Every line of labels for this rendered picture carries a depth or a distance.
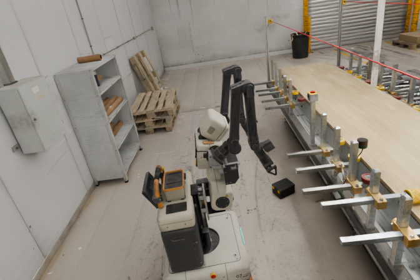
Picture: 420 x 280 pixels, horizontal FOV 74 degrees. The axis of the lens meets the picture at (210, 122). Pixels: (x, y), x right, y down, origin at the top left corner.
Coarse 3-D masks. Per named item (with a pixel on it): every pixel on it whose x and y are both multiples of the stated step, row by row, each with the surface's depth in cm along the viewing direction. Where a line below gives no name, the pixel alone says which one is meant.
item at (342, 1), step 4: (340, 0) 395; (344, 0) 393; (340, 4) 397; (340, 8) 399; (340, 12) 401; (340, 16) 403; (340, 20) 405; (340, 24) 408; (340, 28) 411; (340, 32) 413; (340, 36) 416; (340, 40) 417; (340, 44) 420; (340, 52) 425; (340, 56) 427; (340, 60) 429
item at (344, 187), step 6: (324, 186) 181; (330, 186) 180; (336, 186) 180; (342, 186) 179; (348, 186) 178; (366, 186) 178; (306, 192) 180; (312, 192) 180; (318, 192) 180; (324, 192) 180
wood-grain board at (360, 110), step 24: (288, 72) 412; (312, 72) 394; (336, 72) 379; (336, 96) 304; (360, 96) 294; (384, 96) 285; (336, 120) 254; (360, 120) 247; (384, 120) 241; (408, 120) 235; (384, 144) 207; (408, 144) 203; (384, 168) 183; (408, 168) 179
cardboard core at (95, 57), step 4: (84, 56) 358; (88, 56) 357; (92, 56) 356; (96, 56) 356; (100, 56) 362; (80, 60) 357; (84, 60) 357; (88, 60) 357; (92, 60) 358; (96, 60) 358; (100, 60) 360
